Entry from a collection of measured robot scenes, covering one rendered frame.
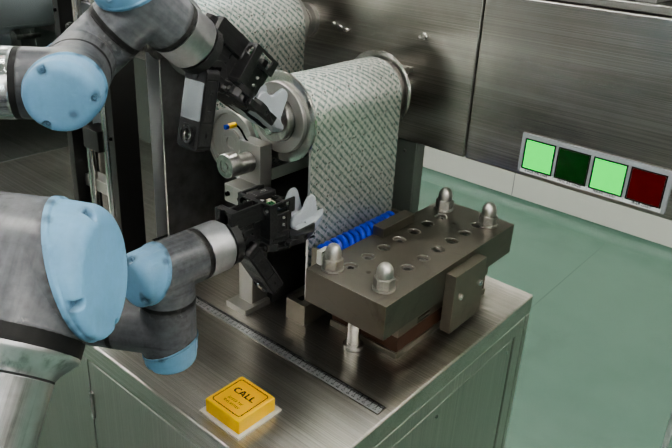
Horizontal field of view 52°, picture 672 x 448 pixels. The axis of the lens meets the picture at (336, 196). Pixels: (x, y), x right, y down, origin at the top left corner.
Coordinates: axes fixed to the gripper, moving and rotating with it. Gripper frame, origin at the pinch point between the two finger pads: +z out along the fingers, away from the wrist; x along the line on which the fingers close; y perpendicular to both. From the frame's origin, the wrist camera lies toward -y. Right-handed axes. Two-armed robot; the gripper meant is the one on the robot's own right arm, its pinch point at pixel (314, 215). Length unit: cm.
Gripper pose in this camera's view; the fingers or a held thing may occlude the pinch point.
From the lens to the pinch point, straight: 114.7
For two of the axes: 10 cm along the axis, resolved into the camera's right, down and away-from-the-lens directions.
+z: 6.5, -2.8, 7.1
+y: 0.5, -9.1, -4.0
